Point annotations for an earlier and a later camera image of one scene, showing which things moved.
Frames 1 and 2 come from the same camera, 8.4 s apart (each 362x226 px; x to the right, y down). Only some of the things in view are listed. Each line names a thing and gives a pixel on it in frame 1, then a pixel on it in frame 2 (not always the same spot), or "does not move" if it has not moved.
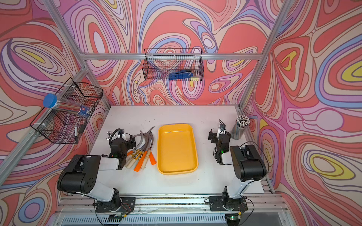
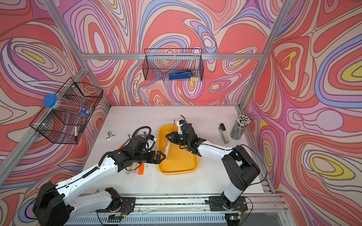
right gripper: [213, 136] → [173, 135]
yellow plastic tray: [176, 149] does not move
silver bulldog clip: [109, 133] does not move
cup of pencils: [242, 121] does not move
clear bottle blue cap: [51, 100] does not move
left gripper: [128, 143] → [158, 160]
